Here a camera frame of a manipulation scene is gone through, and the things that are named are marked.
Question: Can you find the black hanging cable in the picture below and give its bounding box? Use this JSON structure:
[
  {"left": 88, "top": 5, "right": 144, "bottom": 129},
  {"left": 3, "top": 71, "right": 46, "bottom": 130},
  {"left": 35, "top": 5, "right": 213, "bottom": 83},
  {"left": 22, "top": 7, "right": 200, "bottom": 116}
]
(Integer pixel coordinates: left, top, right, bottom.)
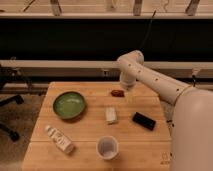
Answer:
[{"left": 139, "top": 9, "right": 157, "bottom": 51}]

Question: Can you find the black office chair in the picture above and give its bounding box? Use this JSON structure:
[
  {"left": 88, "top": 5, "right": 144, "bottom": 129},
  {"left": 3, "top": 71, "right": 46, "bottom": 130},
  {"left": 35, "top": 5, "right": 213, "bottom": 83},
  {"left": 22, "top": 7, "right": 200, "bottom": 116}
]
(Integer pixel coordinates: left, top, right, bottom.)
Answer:
[{"left": 0, "top": 65, "right": 24, "bottom": 142}]

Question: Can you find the white plastic bottle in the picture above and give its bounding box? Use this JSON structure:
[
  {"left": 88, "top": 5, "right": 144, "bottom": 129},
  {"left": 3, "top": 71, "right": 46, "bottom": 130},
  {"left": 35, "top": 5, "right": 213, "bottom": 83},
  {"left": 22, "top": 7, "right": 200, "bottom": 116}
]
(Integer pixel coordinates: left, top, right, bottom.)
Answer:
[{"left": 45, "top": 125, "right": 74, "bottom": 154}]

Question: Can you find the white rectangular block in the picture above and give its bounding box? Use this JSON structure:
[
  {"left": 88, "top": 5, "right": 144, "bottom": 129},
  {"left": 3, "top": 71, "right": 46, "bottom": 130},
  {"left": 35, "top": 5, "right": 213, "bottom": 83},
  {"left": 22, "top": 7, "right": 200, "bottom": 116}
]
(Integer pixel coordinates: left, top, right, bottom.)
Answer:
[{"left": 105, "top": 107, "right": 117, "bottom": 124}]

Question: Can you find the red pepper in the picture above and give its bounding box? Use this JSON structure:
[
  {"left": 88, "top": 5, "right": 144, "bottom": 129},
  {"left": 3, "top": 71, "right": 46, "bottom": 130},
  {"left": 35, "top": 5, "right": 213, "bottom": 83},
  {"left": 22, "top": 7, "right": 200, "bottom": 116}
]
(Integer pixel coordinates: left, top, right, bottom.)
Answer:
[{"left": 111, "top": 90, "right": 125, "bottom": 97}]

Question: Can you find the green ceramic bowl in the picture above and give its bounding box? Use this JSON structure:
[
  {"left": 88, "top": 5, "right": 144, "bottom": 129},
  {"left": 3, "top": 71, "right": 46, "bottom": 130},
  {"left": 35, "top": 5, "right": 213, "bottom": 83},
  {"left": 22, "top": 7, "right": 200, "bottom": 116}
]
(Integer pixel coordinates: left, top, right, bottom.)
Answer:
[{"left": 53, "top": 91, "right": 86, "bottom": 119}]

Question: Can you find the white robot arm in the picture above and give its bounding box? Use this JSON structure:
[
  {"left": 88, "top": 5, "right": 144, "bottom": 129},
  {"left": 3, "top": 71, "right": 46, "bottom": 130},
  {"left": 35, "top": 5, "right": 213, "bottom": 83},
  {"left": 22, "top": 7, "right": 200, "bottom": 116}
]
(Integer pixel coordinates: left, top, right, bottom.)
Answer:
[{"left": 117, "top": 50, "right": 213, "bottom": 171}]

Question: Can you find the black rectangular box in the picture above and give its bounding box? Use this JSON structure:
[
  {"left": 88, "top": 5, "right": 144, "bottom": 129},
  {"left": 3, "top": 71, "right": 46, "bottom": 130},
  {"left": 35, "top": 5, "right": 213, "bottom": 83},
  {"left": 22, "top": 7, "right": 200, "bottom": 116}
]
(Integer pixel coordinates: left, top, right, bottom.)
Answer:
[{"left": 132, "top": 112, "right": 156, "bottom": 131}]

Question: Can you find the clear plastic cup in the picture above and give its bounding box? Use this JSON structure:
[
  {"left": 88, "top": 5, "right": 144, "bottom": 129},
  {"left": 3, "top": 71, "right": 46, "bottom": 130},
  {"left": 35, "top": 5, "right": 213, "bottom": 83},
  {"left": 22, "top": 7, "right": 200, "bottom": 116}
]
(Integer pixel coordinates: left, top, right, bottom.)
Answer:
[{"left": 96, "top": 136, "right": 119, "bottom": 160}]

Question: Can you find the wall power outlet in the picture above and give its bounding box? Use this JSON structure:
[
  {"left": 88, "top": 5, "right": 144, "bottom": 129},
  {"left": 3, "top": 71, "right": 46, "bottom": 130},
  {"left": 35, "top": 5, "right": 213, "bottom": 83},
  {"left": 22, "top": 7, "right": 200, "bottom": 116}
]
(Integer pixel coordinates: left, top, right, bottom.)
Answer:
[{"left": 102, "top": 69, "right": 109, "bottom": 77}]

